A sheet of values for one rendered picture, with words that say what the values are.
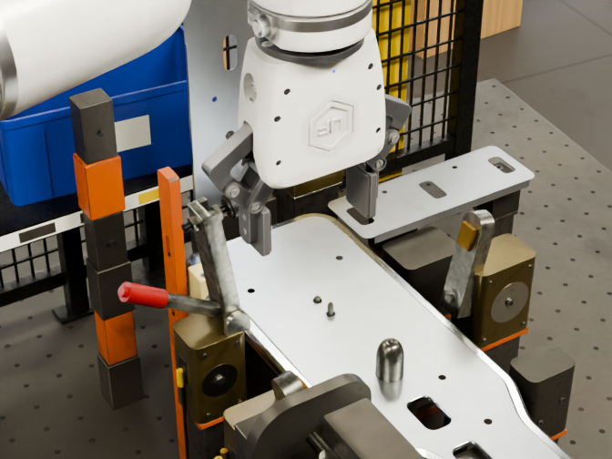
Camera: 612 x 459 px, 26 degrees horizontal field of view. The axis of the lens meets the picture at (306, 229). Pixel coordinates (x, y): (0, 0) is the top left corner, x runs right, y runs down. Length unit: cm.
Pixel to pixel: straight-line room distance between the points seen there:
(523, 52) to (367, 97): 344
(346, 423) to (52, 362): 91
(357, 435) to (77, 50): 57
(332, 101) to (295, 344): 69
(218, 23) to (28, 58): 96
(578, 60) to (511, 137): 181
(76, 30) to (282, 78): 21
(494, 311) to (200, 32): 50
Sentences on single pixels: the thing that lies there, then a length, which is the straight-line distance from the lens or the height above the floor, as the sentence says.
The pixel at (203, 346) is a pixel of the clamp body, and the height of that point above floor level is 105.
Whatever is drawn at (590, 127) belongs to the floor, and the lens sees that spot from 399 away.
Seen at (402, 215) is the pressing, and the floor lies 100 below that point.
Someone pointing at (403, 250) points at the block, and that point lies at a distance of 175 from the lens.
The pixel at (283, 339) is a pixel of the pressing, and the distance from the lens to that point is 157.
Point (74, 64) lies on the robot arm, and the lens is 73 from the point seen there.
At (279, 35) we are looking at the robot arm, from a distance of 87.
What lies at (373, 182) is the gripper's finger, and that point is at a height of 147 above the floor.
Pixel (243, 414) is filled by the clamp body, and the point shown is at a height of 107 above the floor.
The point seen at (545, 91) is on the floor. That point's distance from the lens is 415.
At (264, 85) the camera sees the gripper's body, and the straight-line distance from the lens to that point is 89.
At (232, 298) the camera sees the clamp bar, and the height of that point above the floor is 109.
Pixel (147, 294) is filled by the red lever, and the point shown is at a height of 113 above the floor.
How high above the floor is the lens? 202
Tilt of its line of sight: 36 degrees down
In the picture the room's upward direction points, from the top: straight up
